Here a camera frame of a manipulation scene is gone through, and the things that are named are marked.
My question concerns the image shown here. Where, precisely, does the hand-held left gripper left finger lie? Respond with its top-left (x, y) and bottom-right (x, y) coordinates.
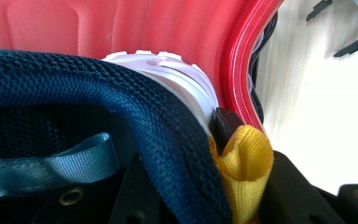
top-left (43, 151), bottom-right (185, 224)

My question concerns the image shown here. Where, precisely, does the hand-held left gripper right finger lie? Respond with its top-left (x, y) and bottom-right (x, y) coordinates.
top-left (209, 106), bottom-right (358, 224)

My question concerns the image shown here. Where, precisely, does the navy and white sneaker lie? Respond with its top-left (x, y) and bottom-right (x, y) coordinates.
top-left (0, 49), bottom-right (275, 224)

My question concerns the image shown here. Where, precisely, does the red and black shoe rack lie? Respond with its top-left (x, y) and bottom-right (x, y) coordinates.
top-left (0, 0), bottom-right (286, 138)

